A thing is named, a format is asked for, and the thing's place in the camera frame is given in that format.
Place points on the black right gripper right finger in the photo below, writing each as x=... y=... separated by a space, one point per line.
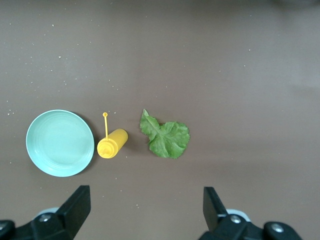
x=215 y=212

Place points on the yellow mustard squeeze bottle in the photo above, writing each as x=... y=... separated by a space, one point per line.
x=112 y=145

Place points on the green lettuce leaf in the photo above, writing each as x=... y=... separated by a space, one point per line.
x=167 y=140

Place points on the mint green plate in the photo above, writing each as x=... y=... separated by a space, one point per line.
x=60 y=143

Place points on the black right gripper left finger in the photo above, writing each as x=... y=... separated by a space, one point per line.
x=67 y=217

